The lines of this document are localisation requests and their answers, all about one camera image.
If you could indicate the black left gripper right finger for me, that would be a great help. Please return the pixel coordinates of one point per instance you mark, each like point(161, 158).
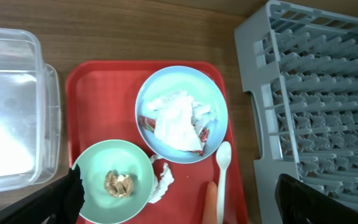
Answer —
point(298, 203)

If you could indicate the mint green bowl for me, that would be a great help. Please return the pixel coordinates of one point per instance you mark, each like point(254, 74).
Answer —
point(121, 158)

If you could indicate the large white napkin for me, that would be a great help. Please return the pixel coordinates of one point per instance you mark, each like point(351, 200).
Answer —
point(179, 116)

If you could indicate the brown food scrap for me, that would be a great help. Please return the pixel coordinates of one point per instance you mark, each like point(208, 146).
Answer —
point(118, 185)

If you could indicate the white plastic spoon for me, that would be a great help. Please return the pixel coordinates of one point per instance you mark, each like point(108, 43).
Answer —
point(223, 159)

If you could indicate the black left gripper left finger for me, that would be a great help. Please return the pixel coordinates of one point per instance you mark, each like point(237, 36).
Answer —
point(59, 202)

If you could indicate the orange carrot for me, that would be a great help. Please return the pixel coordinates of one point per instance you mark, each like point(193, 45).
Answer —
point(210, 207)

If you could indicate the grey dishwasher rack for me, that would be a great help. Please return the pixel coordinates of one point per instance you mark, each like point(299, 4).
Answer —
point(301, 67)

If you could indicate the red snack wrapper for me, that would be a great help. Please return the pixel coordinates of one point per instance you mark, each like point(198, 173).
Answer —
point(149, 124)

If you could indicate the light blue plate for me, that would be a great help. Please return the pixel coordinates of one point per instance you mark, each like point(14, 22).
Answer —
point(205, 84)

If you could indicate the small white tissue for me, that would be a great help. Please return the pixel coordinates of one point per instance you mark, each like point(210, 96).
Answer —
point(161, 185)

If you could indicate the clear plastic bin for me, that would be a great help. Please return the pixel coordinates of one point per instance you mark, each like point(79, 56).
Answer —
point(30, 113)

